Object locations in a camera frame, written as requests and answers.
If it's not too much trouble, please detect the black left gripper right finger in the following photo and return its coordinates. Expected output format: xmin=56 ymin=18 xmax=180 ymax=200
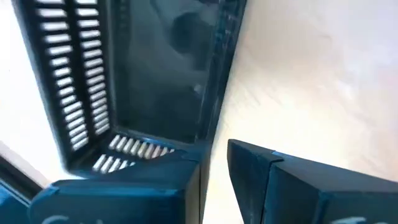
xmin=226 ymin=138 xmax=398 ymax=224

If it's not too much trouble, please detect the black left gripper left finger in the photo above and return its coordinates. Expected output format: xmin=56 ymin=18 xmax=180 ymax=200
xmin=27 ymin=144 xmax=213 ymax=224

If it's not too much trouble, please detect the black plastic mesh basket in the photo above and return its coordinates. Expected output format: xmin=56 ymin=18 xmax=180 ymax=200
xmin=11 ymin=0 xmax=248 ymax=180

